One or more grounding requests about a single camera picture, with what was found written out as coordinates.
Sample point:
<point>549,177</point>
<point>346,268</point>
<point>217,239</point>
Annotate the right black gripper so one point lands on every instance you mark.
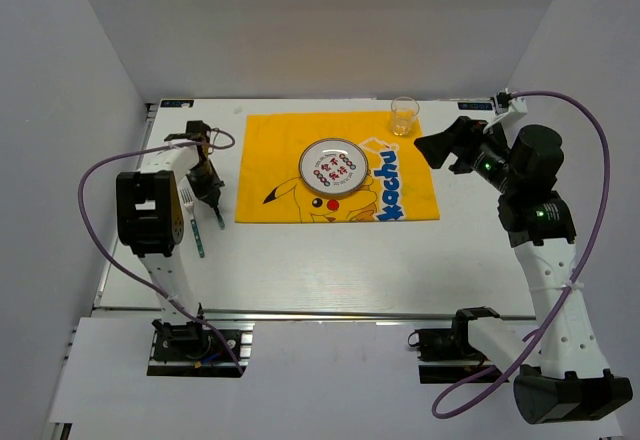
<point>461,138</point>

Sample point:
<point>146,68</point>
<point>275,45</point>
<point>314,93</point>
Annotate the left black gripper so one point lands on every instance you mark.
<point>204,193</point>

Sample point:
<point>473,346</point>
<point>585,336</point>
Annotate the fork with teal handle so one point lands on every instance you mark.
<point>189,205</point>

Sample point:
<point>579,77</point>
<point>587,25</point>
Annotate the knife with teal handle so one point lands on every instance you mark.
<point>219,217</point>

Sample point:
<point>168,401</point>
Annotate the clear drinking glass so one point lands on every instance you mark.
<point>404,112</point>

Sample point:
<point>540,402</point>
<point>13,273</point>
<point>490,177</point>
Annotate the yellow Pikachu cloth placemat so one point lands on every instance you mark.
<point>398,186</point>

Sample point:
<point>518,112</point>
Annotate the round patterned plate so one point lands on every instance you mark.
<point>333,167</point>

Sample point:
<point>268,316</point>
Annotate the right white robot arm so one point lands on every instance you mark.
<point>558,371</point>

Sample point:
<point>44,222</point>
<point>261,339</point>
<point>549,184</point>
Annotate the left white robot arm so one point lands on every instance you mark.
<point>150,215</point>

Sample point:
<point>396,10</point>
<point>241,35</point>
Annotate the right blue table label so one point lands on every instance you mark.
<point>481,106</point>

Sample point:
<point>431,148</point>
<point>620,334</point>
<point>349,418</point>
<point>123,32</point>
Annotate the blue table label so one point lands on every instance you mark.
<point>481,106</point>
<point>176,103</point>

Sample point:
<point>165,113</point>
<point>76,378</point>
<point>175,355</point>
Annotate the left blue table label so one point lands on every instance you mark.
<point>176,103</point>

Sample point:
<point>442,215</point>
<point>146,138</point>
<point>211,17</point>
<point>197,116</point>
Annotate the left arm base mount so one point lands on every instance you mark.
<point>192,351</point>

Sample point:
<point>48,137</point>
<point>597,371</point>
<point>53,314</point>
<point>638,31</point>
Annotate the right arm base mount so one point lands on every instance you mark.
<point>442,361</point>

